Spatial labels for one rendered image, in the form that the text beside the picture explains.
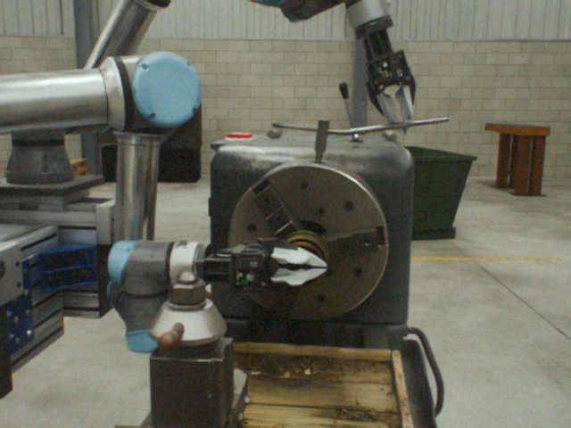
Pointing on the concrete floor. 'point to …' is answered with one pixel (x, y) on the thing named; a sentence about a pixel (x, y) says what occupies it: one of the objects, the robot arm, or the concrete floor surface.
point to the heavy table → (520, 157)
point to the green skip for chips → (437, 191)
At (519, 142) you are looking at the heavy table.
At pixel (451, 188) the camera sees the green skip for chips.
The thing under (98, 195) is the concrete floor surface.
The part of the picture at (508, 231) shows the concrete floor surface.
